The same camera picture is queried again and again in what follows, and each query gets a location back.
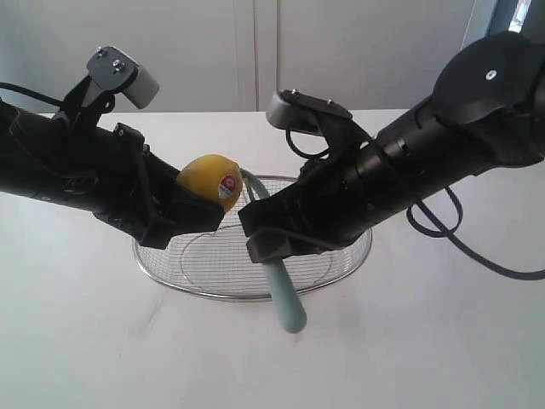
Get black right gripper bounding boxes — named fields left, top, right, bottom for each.
left=238, top=144, right=396, bottom=263

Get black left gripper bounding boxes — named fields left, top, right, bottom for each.
left=95, top=123, right=225, bottom=250

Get yellow lemon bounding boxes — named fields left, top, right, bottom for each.
left=175, top=154, right=243, bottom=213

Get teal handled peeler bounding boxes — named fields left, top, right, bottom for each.
left=241, top=169, right=307, bottom=334

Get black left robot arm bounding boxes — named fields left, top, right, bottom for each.
left=1, top=103, right=225, bottom=250

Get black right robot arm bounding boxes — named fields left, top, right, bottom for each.
left=238, top=31, right=544, bottom=262

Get white cabinet doors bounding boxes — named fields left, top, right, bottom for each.
left=1, top=1, right=495, bottom=112

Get oval wire mesh basket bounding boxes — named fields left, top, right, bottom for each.
left=132, top=187, right=373, bottom=302

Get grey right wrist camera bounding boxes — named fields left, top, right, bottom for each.
left=266, top=89, right=353, bottom=136

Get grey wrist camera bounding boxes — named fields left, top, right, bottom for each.
left=266, top=89, right=353, bottom=136
left=86, top=46, right=159, bottom=109

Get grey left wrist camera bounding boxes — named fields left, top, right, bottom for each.
left=86, top=46, right=159, bottom=109

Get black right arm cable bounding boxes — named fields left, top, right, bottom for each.
left=284, top=127, right=545, bottom=281

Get window frame with glass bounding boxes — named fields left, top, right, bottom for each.
left=460, top=0, right=544, bottom=49

